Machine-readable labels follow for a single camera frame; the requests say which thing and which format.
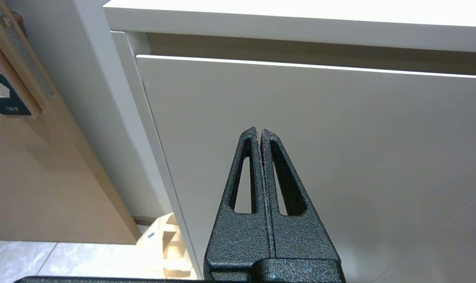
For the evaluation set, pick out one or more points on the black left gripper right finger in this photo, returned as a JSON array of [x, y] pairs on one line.
[[301, 236]]

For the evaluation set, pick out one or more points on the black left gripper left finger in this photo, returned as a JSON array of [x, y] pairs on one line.
[[238, 236]]

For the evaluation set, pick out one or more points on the light wooden stand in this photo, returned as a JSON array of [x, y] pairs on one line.
[[159, 251]]

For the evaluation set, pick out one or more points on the white cabinet door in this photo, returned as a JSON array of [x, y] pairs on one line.
[[359, 129]]

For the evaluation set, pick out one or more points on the brown wooden door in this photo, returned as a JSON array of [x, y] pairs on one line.
[[45, 177]]

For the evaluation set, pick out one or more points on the white cabinet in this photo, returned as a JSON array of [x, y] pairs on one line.
[[261, 27]]

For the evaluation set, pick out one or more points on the dark blue door sign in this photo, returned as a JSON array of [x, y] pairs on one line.
[[6, 100]]

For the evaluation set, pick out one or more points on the metal door lock plate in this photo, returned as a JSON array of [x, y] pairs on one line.
[[26, 55]]

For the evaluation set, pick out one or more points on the brown door knob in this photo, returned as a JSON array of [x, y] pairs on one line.
[[19, 21]]

